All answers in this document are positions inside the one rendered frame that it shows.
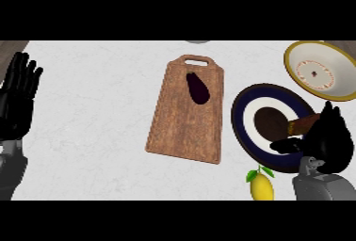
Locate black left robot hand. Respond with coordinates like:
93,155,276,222
0,51,44,142

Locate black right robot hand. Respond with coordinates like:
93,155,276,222
269,100,356,175

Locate blue and white plate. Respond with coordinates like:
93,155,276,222
229,83,322,174

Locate white bowl with yellow rim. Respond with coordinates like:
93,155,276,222
282,40,356,103

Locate yellow lemon with leaves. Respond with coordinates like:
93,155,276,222
245,165,276,201

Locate brown wooden cutting board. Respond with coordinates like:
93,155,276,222
144,54,226,166

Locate dark purple eggplant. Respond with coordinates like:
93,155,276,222
184,72,211,105

